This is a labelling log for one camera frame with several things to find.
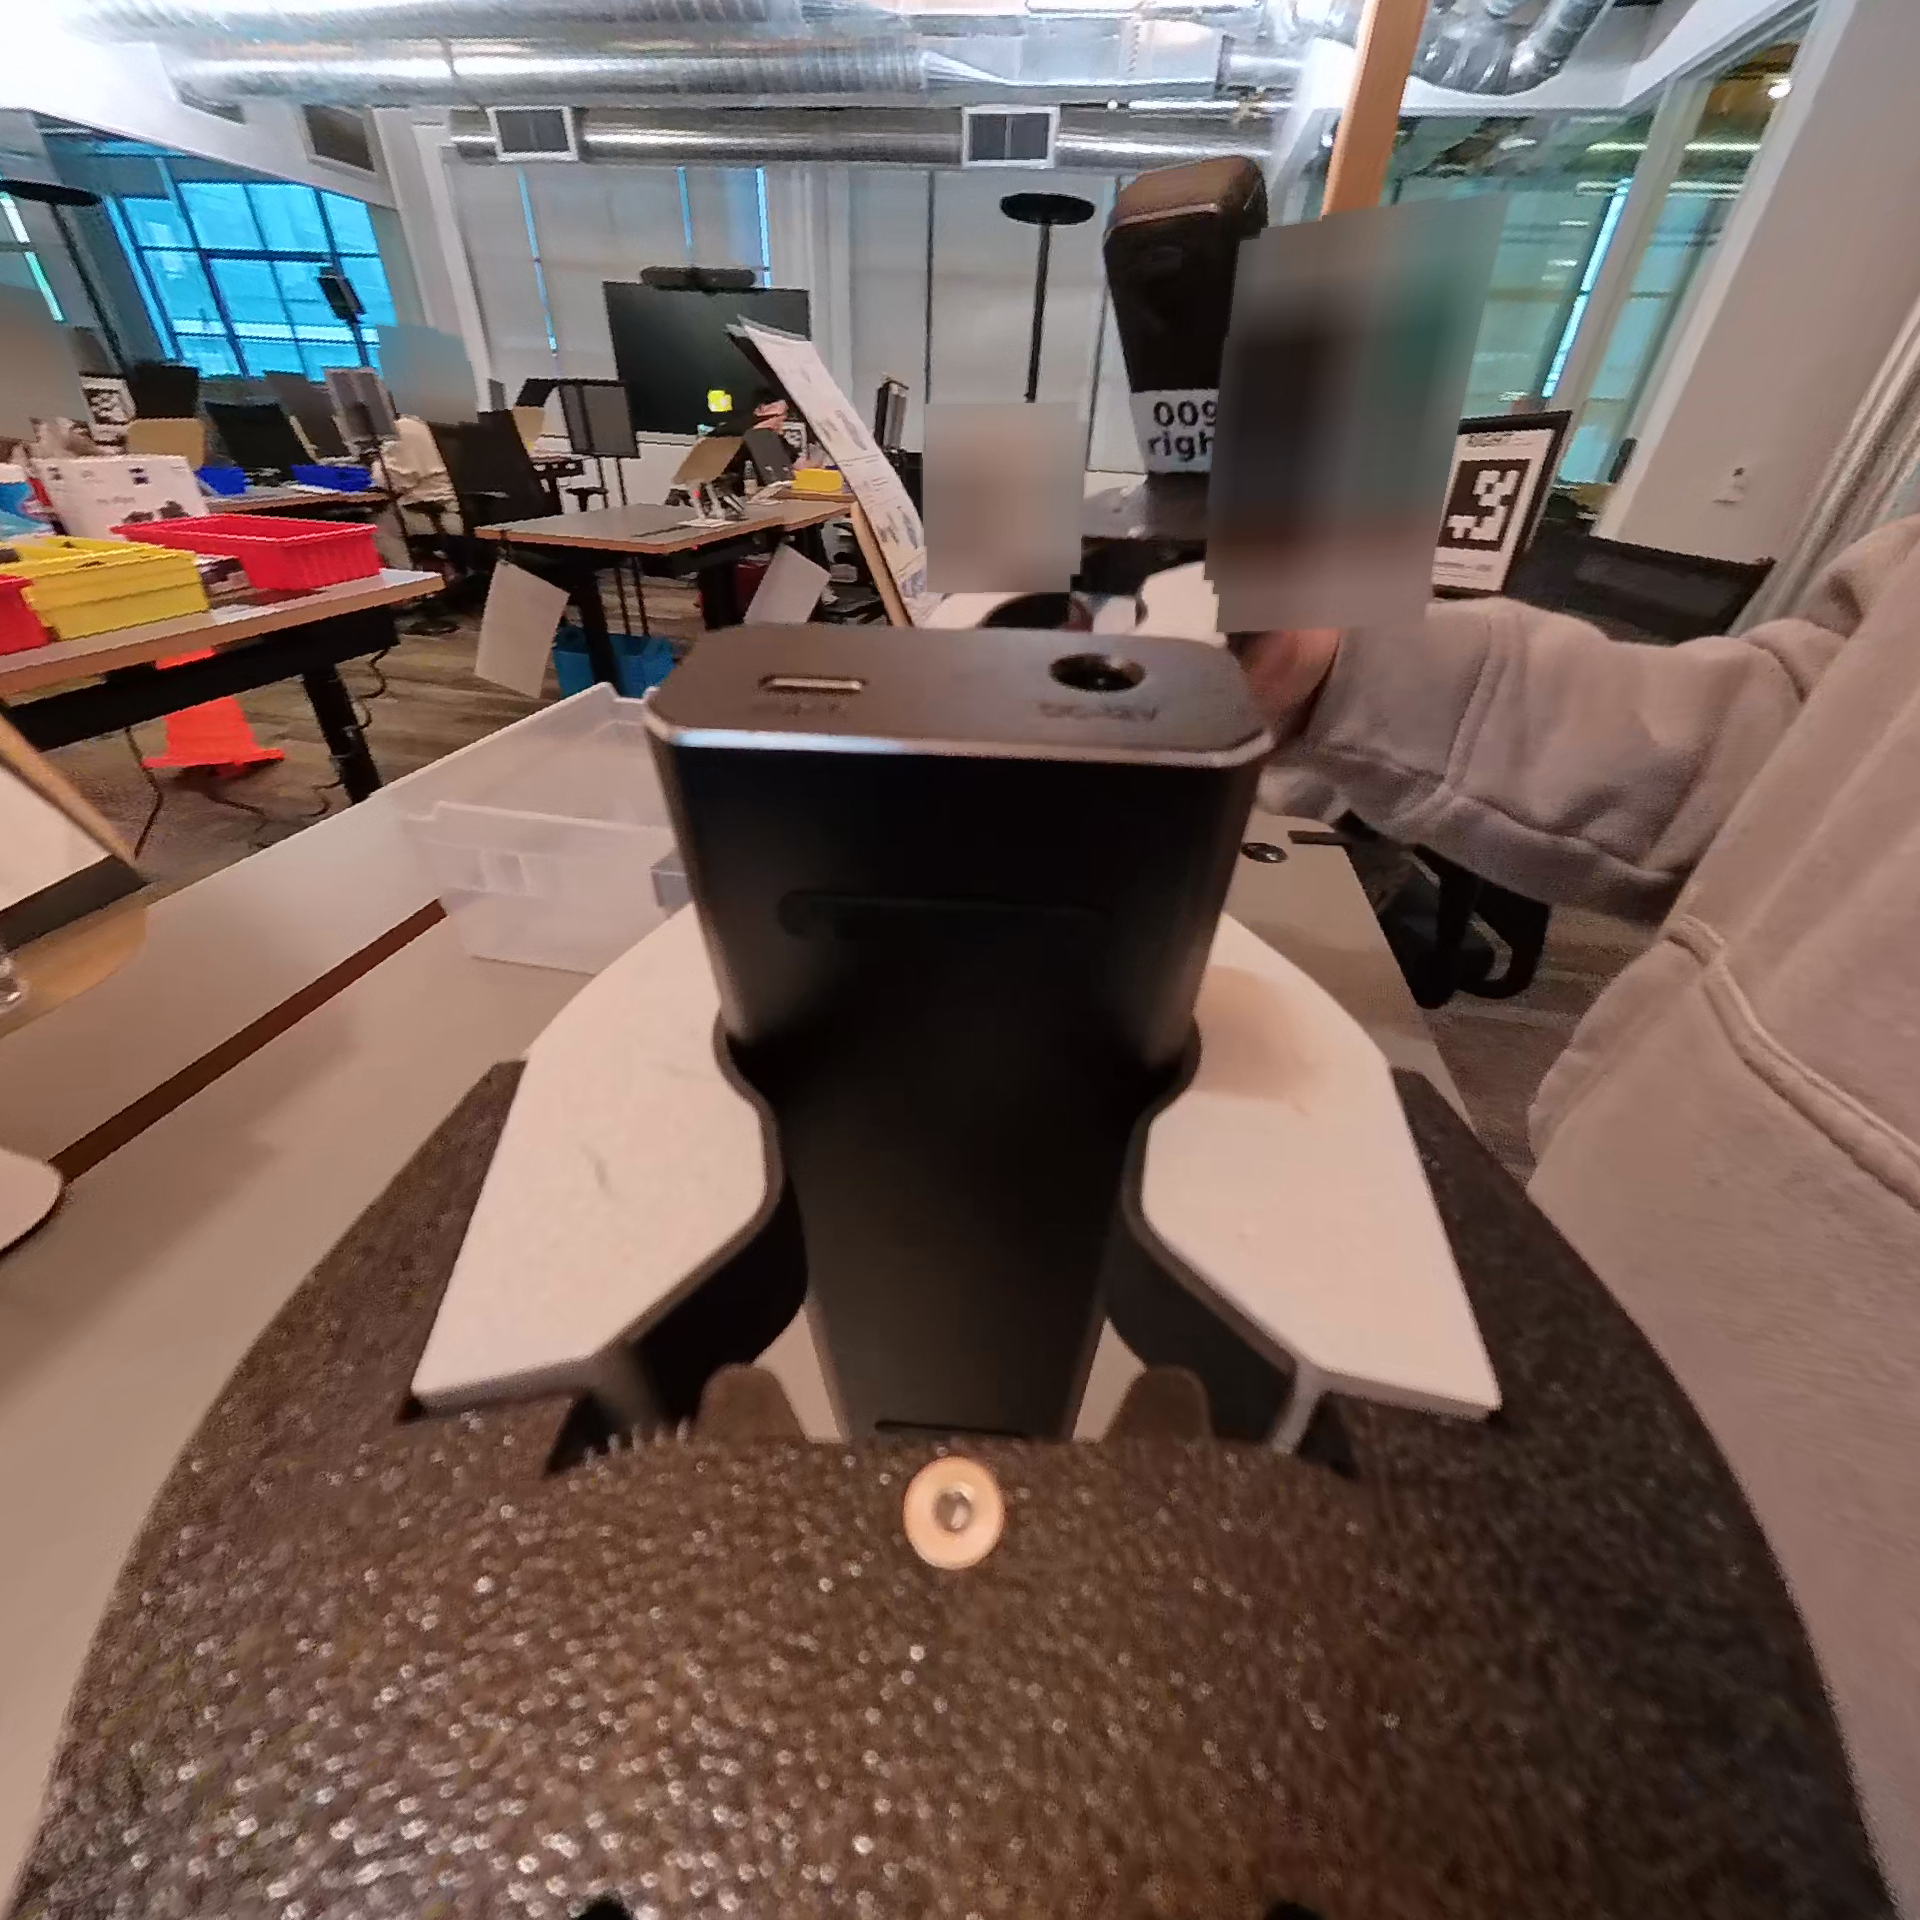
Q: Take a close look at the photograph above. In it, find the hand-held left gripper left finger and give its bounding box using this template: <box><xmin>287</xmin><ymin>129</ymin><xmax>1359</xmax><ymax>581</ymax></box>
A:
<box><xmin>404</xmin><ymin>901</ymin><xmax>812</xmax><ymax>1433</ymax></box>

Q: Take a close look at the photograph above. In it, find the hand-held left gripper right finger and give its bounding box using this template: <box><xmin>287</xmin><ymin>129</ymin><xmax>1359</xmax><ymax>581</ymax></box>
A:
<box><xmin>1114</xmin><ymin>915</ymin><xmax>1505</xmax><ymax>1453</ymax></box>

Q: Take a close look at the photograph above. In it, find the black power bank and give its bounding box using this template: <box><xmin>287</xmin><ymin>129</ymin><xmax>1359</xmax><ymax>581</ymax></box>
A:
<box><xmin>643</xmin><ymin>632</ymin><xmax>1281</xmax><ymax>1450</ymax></box>

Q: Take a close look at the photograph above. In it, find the person's right forearm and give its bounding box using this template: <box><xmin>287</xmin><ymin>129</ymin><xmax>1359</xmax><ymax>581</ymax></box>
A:
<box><xmin>1275</xmin><ymin>517</ymin><xmax>1920</xmax><ymax>921</ymax></box>

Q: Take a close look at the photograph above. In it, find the black floor lamp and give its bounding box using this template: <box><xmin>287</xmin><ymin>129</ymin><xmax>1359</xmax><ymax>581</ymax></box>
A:
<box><xmin>1001</xmin><ymin>194</ymin><xmax>1093</xmax><ymax>404</ymax></box>

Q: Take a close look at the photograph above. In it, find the document board with papers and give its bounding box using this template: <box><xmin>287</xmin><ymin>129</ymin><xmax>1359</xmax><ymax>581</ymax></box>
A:
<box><xmin>728</xmin><ymin>319</ymin><xmax>936</xmax><ymax>627</ymax></box>

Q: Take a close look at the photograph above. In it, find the black office chair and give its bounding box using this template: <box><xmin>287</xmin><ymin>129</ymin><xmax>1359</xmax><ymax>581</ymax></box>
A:
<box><xmin>1401</xmin><ymin>832</ymin><xmax>1554</xmax><ymax>1011</ymax></box>
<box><xmin>428</xmin><ymin>411</ymin><xmax>561</xmax><ymax>565</ymax></box>

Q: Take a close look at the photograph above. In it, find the wooden office desk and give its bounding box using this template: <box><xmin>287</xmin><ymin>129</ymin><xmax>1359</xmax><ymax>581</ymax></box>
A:
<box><xmin>477</xmin><ymin>496</ymin><xmax>860</xmax><ymax>634</ymax></box>
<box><xmin>0</xmin><ymin>567</ymin><xmax>448</xmax><ymax>805</ymax></box>

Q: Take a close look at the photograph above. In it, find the small blue crate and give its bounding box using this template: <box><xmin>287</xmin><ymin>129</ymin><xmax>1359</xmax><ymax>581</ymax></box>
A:
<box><xmin>552</xmin><ymin>621</ymin><xmax>681</xmax><ymax>705</ymax></box>

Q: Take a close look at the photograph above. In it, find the clear plastic bin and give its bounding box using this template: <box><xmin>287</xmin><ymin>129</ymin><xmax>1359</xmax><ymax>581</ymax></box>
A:
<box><xmin>399</xmin><ymin>682</ymin><xmax>695</xmax><ymax>976</ymax></box>

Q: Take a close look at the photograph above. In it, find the person's grey hoodie torso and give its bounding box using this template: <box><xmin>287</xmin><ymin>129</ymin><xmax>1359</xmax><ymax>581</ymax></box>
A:
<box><xmin>1527</xmin><ymin>901</ymin><xmax>1920</xmax><ymax>1920</ymax></box>

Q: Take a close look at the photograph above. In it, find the orange traffic cone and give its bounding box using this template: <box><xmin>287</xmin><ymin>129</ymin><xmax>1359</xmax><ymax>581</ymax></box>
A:
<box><xmin>144</xmin><ymin>698</ymin><xmax>289</xmax><ymax>776</ymax></box>

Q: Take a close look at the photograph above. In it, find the yellow plastic bin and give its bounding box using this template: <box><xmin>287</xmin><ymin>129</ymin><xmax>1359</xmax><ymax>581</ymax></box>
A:
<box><xmin>16</xmin><ymin>545</ymin><xmax>213</xmax><ymax>641</ymax></box>

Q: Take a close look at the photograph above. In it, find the white cardboard box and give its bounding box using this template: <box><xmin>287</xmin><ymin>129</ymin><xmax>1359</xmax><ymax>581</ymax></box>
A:
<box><xmin>45</xmin><ymin>458</ymin><xmax>209</xmax><ymax>537</ymax></box>

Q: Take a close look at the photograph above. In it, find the wooden post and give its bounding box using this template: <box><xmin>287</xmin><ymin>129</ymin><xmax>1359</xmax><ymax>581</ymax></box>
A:
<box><xmin>1320</xmin><ymin>0</ymin><xmax>1432</xmax><ymax>220</ymax></box>

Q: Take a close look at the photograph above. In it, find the black wall monitor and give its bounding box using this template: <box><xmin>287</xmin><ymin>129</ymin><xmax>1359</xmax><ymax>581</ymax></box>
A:
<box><xmin>603</xmin><ymin>281</ymin><xmax>815</xmax><ymax>436</ymax></box>

